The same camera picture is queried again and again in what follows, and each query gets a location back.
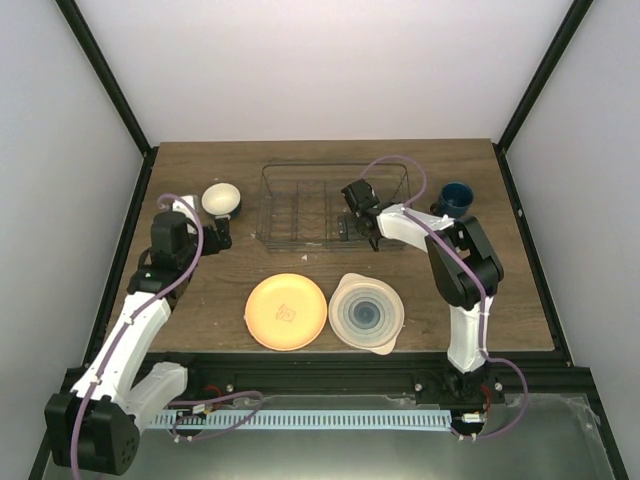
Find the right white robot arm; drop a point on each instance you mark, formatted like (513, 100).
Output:
(464, 264)

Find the orange plastic plate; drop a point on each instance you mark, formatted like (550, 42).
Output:
(286, 312)

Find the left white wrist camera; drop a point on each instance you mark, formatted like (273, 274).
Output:
(187, 205)

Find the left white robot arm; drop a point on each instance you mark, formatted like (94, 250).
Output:
(96, 425)

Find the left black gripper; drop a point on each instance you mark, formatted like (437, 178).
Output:
(213, 246)

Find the left black frame post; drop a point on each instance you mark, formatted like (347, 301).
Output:
(92, 51)

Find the right black frame post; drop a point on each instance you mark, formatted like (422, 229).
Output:
(563, 36)

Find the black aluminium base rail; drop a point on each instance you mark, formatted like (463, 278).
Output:
(426, 374)

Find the dark blue mug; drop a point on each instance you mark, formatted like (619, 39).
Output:
(454, 200)

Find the clear plastic lidded bowl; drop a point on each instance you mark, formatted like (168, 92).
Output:
(366, 313)

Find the cream and teal bowl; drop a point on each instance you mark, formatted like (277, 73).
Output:
(222, 200)

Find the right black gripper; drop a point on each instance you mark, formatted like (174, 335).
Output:
(343, 230)

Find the black frame post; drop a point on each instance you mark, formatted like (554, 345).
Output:
(563, 36)
(92, 51)

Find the black wire dish rack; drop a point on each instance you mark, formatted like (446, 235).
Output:
(300, 203)

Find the light blue slotted cable duct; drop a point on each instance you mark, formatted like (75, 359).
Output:
(409, 420)

